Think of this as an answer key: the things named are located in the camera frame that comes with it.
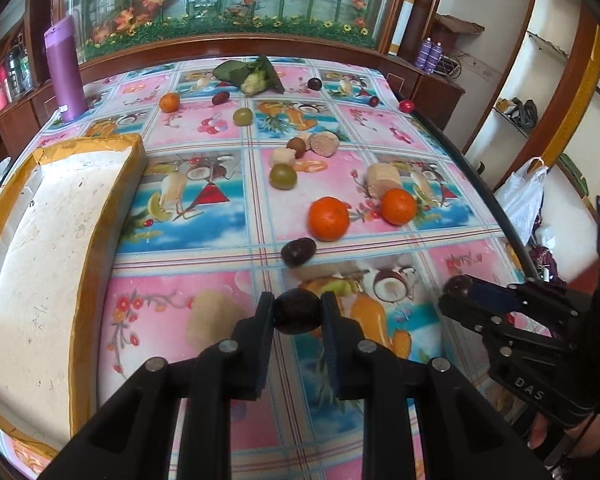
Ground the purple spray can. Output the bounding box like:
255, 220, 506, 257
415, 37, 432, 70
424, 42, 443, 74

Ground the small orange tangerine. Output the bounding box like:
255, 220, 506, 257
158, 92, 181, 114

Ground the colourful fruit print tablecloth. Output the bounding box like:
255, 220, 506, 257
31, 58, 524, 420

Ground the green custard apple with leaves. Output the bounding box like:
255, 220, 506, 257
212, 55, 285, 96

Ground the bright red tomato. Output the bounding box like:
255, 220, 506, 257
399, 100, 415, 114

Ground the purple thermos bottle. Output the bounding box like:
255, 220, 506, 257
44, 15, 87, 122

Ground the green round fruit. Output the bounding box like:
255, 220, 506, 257
233, 107, 253, 127
268, 164, 298, 191

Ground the dark wrinkled passion fruit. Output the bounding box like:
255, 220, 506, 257
280, 237, 317, 268

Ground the dark purple plum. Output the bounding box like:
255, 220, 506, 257
306, 78, 323, 91

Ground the smaller orange tangerine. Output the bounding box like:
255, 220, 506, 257
308, 196, 350, 242

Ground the person's right hand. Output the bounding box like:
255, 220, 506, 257
527, 413, 600, 458

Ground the beige cake roll slice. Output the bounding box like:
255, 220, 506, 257
309, 131, 340, 157

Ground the large beige sponge cake piece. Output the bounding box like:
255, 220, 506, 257
366, 162, 402, 200

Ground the large orange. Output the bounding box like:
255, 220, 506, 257
380, 188, 417, 226

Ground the small beige cake piece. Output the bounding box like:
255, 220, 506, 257
268, 148, 296, 167

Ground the green round fruit near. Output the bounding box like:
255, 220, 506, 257
268, 164, 298, 191

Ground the white plastic bag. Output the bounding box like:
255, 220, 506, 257
494, 157, 548, 245

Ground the purple spray can left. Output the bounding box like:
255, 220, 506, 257
415, 37, 432, 70

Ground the purple spray can right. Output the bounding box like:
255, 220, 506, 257
424, 42, 443, 74

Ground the dark red date fruit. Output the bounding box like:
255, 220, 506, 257
212, 91, 230, 106

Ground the brown round fruit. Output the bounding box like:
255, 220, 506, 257
286, 136, 306, 159

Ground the green round fruit far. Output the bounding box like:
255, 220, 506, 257
233, 107, 253, 127

